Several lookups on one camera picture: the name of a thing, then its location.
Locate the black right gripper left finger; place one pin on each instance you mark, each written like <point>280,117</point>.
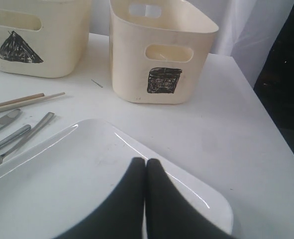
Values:
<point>120,215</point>

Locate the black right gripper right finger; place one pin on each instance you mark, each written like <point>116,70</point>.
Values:
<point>168,214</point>

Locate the dark wooden chopstick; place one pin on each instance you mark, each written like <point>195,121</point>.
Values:
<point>22,99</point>

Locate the steel table knife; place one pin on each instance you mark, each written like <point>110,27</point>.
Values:
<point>9,118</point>

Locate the light wooden chopstick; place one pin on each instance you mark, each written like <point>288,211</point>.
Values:
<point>29,102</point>

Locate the white rectangular plate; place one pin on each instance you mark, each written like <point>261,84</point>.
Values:
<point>55,184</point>

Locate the steel spoon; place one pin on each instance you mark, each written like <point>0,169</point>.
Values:
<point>15,135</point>

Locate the steel fork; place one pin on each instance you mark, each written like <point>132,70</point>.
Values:
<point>41,124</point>

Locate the cream bin with square mark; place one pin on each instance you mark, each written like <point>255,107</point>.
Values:
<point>158,49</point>

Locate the cream bin with triangle mark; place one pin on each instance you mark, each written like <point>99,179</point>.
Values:
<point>43,38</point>

